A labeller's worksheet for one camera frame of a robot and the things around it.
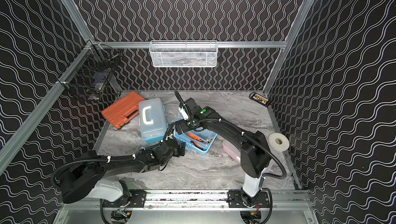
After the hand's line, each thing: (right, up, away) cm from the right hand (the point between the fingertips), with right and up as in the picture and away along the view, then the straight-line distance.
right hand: (183, 125), depth 84 cm
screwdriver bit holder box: (+53, +16, +29) cm, 63 cm away
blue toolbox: (-18, +2, +6) cm, 19 cm away
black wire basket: (-58, +31, +9) cm, 66 cm away
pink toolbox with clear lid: (+27, -13, -2) cm, 30 cm away
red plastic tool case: (-42, +7, +19) cm, 47 cm away
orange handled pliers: (+6, -11, +8) cm, 15 cm away
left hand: (-2, -9, +2) cm, 10 cm away
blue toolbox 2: (+9, -9, +1) cm, 13 cm away
